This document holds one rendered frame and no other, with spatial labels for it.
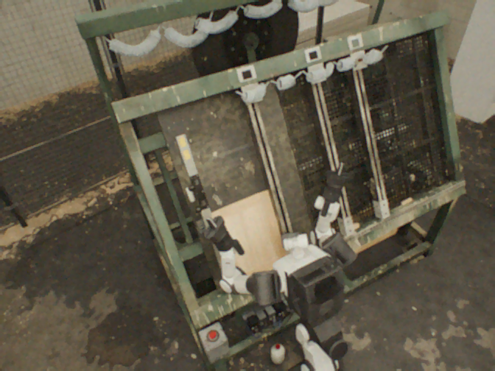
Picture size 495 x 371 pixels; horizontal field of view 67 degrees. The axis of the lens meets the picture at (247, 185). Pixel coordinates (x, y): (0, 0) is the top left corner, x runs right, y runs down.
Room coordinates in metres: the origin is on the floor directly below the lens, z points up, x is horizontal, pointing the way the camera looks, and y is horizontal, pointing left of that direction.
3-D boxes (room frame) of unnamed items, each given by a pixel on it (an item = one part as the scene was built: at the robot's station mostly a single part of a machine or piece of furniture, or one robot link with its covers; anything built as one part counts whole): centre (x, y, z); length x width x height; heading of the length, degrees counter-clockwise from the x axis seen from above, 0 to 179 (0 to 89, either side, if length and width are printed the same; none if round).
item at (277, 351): (1.12, -0.14, 0.10); 0.10 x 0.10 x 0.20
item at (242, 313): (1.14, -0.14, 0.69); 0.50 x 0.14 x 0.24; 115
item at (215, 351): (0.89, 0.23, 0.84); 0.12 x 0.12 x 0.18; 25
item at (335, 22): (6.50, -1.05, 0.28); 2.45 x 1.03 x 0.56; 125
